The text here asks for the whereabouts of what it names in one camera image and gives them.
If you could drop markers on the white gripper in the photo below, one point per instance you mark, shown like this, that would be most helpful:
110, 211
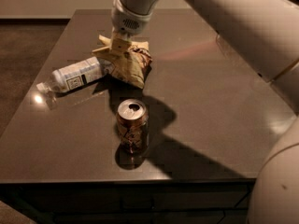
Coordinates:
129, 20

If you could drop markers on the brown chip bag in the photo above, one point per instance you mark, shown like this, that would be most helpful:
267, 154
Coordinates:
131, 67

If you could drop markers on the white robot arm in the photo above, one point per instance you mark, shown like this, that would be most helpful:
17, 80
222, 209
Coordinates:
263, 34

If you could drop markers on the clear plastic water bottle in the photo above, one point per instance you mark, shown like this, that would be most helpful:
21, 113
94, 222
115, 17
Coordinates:
73, 76

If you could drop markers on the brown soda can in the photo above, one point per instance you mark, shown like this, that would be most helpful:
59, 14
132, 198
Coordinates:
132, 122

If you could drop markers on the dark cabinet drawer handle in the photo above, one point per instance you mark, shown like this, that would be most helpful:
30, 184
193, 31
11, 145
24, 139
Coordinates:
137, 205

